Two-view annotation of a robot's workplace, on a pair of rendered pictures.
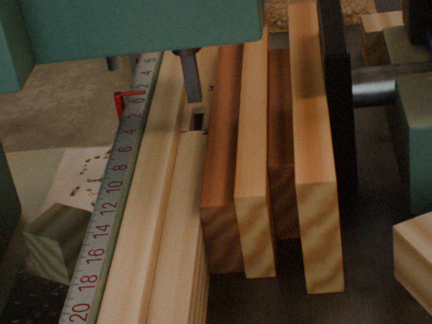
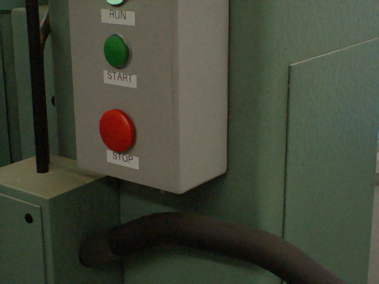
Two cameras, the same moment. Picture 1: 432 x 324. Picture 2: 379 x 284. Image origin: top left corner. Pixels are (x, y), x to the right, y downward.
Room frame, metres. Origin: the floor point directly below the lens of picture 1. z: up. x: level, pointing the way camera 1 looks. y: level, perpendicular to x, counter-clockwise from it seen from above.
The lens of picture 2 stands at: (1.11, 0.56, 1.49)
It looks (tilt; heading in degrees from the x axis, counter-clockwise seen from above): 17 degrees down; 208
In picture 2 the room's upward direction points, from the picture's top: straight up
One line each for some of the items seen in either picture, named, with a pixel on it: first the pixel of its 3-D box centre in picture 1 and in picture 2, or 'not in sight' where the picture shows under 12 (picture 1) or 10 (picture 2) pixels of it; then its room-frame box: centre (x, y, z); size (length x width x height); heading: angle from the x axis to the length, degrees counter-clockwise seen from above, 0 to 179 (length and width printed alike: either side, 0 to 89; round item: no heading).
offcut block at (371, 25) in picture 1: (386, 41); not in sight; (0.60, -0.15, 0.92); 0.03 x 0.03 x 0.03; 83
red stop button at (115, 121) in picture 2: not in sight; (116, 130); (0.72, 0.30, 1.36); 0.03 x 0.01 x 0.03; 82
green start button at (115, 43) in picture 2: not in sight; (115, 51); (0.71, 0.30, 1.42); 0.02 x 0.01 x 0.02; 82
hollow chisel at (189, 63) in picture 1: (189, 65); not in sight; (0.49, 0.00, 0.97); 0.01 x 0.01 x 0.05; 82
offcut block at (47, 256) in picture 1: (63, 243); not in sight; (0.54, 0.12, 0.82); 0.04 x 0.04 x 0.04; 54
